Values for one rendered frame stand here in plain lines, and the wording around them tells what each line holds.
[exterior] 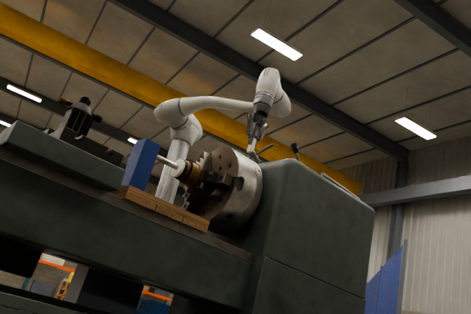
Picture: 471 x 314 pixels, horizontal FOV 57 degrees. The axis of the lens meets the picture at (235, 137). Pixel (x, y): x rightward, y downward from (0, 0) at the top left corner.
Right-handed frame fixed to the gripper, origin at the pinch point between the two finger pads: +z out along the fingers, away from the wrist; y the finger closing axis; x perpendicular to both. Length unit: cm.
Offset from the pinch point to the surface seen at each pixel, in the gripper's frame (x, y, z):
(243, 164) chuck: 25.5, 21.4, 21.8
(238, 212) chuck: 24.7, 17.2, 38.6
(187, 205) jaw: 7.2, 27.5, 39.1
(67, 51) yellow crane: -976, -86, -469
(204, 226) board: 30, 33, 49
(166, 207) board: 30, 48, 49
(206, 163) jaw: 9.7, 26.5, 22.1
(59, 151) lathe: 34, 84, 48
